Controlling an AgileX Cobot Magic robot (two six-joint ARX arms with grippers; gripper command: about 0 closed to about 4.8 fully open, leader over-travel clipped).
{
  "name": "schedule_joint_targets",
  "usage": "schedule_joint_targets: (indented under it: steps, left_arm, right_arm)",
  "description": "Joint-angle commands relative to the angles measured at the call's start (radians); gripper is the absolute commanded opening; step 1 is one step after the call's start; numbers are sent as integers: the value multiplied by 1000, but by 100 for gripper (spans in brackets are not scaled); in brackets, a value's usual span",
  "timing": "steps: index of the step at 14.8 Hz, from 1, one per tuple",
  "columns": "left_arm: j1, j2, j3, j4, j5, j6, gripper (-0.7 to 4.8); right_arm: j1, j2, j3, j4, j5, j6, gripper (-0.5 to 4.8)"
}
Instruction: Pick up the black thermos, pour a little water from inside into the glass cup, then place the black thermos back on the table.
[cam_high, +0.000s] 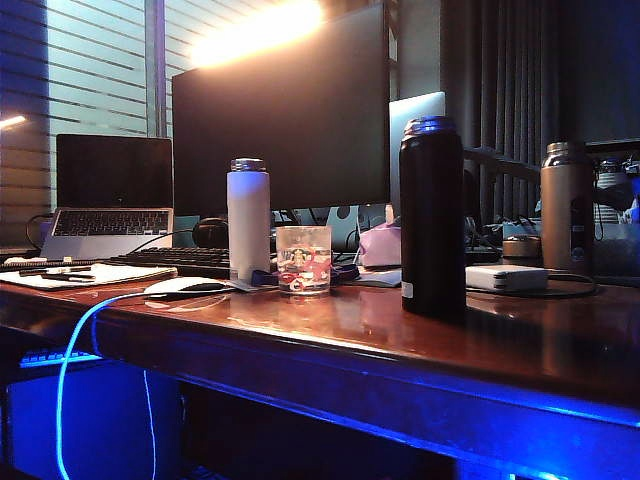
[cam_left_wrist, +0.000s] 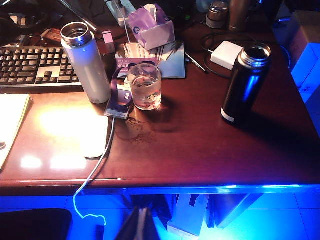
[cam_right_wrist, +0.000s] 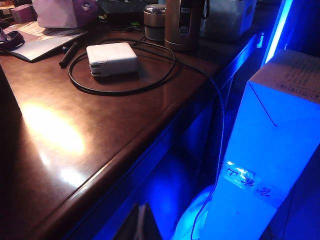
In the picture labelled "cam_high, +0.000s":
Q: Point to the black pen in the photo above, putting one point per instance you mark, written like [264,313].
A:
[51,271]
[71,278]

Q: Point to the under-desk cabinet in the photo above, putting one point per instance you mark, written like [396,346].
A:
[100,425]

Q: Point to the dark paper sheet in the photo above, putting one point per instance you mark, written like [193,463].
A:
[380,279]

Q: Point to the clear plastic storage box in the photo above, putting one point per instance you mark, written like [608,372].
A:
[618,250]

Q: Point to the black keyboard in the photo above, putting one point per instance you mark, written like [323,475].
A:
[176,257]

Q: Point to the backlit under-desk keyboard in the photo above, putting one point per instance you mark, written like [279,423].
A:
[51,359]

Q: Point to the white window blinds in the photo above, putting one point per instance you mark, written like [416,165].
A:
[95,75]

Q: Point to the dark metal rail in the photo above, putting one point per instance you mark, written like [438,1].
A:
[505,162]

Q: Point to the small copper tin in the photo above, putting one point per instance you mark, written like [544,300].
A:
[521,247]

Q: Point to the black headphones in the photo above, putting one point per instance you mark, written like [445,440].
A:
[211,234]

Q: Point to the large black monitor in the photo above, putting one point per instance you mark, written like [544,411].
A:
[280,140]

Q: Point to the white computer mouse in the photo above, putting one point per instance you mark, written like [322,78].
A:
[171,286]

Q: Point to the black spiral notebook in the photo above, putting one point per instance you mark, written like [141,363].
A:
[51,264]

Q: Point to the power strip with plugs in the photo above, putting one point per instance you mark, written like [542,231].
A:
[482,245]

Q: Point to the printed glass cup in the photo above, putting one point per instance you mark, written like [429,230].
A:
[304,260]

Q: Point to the brown thermos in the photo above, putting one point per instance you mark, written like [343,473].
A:
[565,215]

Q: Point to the black thermos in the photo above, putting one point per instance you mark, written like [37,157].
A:
[432,225]

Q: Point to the white power adapter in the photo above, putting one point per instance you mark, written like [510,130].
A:
[505,278]

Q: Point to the purple tissue pack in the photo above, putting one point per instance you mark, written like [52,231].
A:
[380,247]

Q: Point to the silver open laptop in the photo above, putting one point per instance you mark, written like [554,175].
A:
[114,170]

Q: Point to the white thermos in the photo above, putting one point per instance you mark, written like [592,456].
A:
[248,225]

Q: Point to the white notepad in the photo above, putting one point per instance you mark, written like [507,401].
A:
[126,274]

